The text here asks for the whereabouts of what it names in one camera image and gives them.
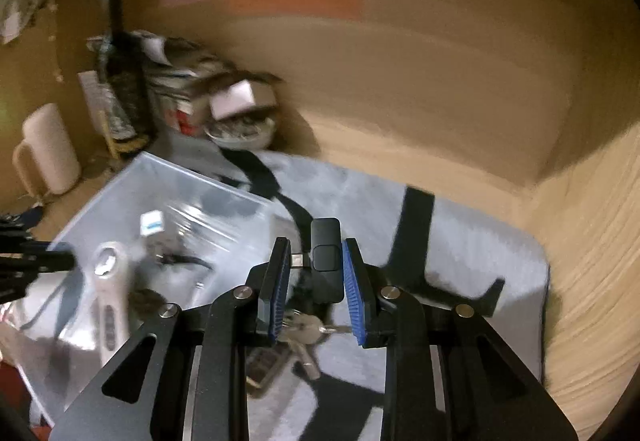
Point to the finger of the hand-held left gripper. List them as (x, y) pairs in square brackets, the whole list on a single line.
[(10, 227), (45, 261)]

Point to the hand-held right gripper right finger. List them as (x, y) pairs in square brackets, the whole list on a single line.
[(355, 296)]

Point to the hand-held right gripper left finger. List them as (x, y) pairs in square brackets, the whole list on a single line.
[(280, 301)]

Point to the black car key bunch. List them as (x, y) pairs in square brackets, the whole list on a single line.
[(325, 261)]

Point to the white handheld device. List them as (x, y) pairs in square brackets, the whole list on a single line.
[(112, 301)]

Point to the white charger cube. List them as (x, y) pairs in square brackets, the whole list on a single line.
[(152, 223)]

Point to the clear plastic container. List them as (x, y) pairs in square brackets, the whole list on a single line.
[(200, 201)]

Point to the beige mug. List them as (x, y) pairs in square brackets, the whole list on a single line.
[(50, 151)]

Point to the grey rug with black letters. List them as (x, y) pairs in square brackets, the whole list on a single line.
[(450, 281)]

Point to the yellow strip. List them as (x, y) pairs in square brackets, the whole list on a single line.
[(110, 136)]

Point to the white paper note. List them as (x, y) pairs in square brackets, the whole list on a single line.
[(92, 93)]

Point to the bowl of pebbles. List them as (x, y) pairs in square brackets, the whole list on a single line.
[(240, 131)]

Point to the dark wine bottle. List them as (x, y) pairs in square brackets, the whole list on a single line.
[(125, 86)]

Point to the small white box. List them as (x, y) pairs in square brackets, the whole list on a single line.
[(232, 98)]

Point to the stack of books and papers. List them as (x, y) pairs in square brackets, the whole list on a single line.
[(180, 71)]

